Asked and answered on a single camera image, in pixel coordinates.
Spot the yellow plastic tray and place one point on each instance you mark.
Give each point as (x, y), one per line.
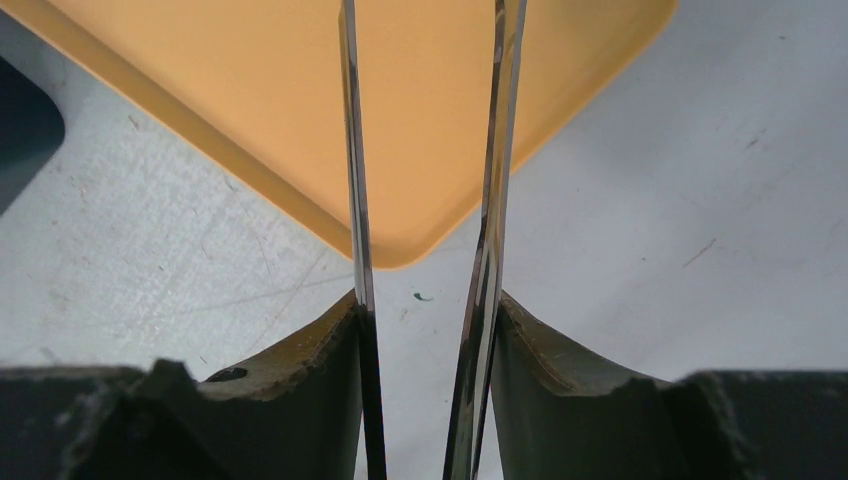
(257, 87)

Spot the blue chocolate box with insert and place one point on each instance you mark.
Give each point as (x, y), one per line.
(32, 130)

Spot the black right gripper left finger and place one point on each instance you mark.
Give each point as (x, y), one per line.
(291, 411)

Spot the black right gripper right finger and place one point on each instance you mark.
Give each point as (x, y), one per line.
(564, 411)

